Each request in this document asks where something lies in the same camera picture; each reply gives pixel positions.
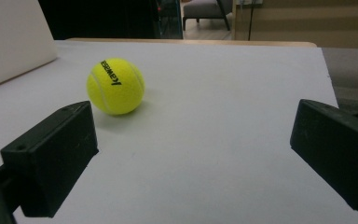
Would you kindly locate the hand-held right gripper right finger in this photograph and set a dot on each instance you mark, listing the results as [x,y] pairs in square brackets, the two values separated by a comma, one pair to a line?
[338,149]

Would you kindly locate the white board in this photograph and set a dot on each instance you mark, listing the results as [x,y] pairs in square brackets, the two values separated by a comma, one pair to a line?
[11,40]

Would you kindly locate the yellow tennis ball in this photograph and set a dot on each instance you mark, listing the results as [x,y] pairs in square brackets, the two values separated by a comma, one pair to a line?
[115,86]

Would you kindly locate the wooden panel cabinet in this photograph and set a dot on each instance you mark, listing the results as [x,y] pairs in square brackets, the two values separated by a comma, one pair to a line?
[304,21]

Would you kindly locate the dark glass cabinet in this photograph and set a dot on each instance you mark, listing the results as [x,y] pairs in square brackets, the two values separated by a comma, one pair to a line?
[167,18]

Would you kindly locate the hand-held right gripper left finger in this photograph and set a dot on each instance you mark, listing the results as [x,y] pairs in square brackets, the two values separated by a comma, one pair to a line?
[52,155]

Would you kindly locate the grey armchair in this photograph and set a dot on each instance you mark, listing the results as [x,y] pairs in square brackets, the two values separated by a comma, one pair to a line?
[206,11]

